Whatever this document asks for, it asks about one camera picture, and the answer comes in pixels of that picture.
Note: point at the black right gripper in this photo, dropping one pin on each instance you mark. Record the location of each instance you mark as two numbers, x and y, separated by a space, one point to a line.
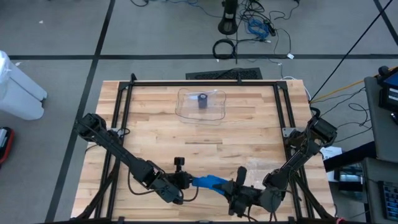
245 196

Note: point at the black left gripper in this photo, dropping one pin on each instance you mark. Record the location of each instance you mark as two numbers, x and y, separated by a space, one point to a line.
180 181

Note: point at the blue cohesive bandage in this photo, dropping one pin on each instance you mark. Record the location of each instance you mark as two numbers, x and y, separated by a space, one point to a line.
210 182
202 100

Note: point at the clear plastic wrapper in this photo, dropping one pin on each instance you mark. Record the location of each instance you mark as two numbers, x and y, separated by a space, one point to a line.
264 168

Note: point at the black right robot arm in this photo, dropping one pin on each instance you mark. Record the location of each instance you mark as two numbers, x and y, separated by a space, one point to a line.
304 152

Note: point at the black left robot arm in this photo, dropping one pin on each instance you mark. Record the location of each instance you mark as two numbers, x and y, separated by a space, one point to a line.
118 149

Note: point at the clear plastic bin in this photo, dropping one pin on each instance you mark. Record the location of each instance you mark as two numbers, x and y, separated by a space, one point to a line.
186 118

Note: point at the white paper sheet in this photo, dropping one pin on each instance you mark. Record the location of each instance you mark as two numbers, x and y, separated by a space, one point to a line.
331 152

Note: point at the black perforated floor panel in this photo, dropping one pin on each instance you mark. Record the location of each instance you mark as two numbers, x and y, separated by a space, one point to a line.
248 74

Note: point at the red tape band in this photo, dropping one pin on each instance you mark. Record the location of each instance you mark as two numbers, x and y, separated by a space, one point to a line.
339 220

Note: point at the small screen device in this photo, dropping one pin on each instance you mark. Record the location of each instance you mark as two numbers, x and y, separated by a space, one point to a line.
349 179

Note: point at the grey equipment cart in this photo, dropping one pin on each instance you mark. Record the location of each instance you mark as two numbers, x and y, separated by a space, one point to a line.
370 174

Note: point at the white plug adapter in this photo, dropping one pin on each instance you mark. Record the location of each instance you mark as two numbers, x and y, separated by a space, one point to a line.
290 56

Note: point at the black stand base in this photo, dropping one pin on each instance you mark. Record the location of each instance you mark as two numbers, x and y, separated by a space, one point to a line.
228 26

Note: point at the grey desk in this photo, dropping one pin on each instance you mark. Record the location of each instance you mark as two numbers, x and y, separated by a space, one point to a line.
379 130

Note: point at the black power strip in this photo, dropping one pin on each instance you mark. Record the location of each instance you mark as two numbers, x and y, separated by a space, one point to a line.
270 29

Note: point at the black keypad device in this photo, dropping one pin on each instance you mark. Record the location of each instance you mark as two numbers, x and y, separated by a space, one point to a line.
390 202

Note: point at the thin black diagonal pole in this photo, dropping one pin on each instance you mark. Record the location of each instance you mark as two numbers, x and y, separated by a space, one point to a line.
351 50

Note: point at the red and black case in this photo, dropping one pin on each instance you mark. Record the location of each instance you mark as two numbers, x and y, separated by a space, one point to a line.
9 146

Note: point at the monitor with blue screen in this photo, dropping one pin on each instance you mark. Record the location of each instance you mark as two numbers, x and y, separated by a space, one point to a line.
390 93

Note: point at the white trash bin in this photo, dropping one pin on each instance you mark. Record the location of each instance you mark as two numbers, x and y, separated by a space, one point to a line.
18 93

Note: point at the black aluminium table frame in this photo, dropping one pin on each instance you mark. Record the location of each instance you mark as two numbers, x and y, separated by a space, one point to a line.
202 83

